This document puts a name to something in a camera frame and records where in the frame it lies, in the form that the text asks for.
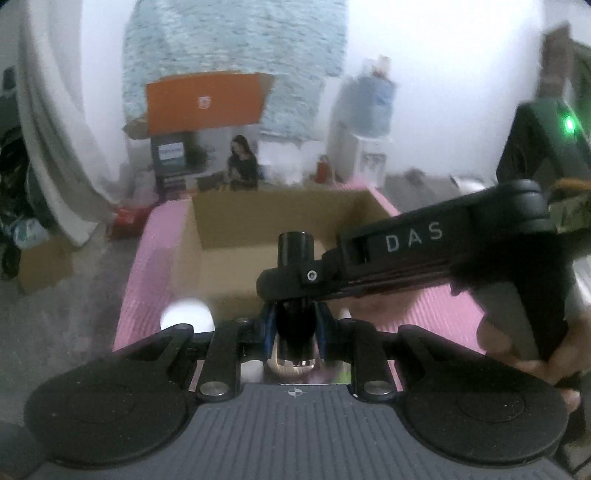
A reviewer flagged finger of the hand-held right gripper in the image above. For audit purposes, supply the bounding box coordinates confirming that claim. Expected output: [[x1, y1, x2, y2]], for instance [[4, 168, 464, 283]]
[[256, 251, 346, 306]]

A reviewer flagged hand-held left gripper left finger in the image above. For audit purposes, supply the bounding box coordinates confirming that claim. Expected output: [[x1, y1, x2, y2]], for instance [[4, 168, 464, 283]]
[[113, 304, 278, 403]]

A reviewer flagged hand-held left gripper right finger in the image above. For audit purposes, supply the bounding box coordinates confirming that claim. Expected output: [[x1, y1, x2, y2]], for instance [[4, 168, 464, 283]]
[[316, 302, 486, 403]]

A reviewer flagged black cylinder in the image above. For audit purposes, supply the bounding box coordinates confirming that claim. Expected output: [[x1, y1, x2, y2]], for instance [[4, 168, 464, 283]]
[[276, 231, 322, 368]]

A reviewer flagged large cardboard box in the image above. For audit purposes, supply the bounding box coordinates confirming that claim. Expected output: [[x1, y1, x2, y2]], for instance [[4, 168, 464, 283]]
[[174, 188, 403, 325]]

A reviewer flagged person's right hand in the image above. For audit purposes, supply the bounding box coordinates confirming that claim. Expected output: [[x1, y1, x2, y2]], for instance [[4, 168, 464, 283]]
[[477, 311, 585, 414]]

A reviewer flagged white plastic bag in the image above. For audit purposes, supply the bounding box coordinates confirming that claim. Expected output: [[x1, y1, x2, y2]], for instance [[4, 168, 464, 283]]
[[257, 137, 320, 186]]

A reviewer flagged white water dispenser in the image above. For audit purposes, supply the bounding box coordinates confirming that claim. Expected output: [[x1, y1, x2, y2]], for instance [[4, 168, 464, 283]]
[[325, 124, 394, 186]]

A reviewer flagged pink checkered cloth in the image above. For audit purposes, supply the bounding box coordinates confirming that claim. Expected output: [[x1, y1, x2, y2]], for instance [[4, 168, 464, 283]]
[[113, 181, 491, 394]]

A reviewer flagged blue water jug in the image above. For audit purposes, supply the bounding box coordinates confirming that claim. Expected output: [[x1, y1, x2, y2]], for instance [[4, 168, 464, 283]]
[[339, 73, 399, 138]]

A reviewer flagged red box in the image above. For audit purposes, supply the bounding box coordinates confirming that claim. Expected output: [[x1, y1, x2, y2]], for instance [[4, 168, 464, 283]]
[[110, 204, 149, 239]]

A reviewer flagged orange-flap printed carton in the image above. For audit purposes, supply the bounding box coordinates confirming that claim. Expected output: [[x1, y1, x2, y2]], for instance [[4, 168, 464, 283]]
[[122, 71, 276, 193]]

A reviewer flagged small cardboard box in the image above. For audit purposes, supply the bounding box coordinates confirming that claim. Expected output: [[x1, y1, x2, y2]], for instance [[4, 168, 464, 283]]
[[17, 237, 77, 295]]

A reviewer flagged brown door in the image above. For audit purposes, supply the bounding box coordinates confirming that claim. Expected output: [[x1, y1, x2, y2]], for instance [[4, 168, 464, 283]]
[[537, 24, 591, 112]]

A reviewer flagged white curtain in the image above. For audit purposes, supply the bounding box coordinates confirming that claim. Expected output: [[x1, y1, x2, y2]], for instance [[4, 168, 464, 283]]
[[17, 0, 136, 246]]

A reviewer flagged dark cloth pile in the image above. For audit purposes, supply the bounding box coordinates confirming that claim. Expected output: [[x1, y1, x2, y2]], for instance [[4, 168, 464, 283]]
[[0, 69, 52, 283]]

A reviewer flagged blue patterned wall cloth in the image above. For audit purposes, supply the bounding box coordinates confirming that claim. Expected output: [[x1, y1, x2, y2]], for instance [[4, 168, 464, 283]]
[[121, 0, 350, 145]]

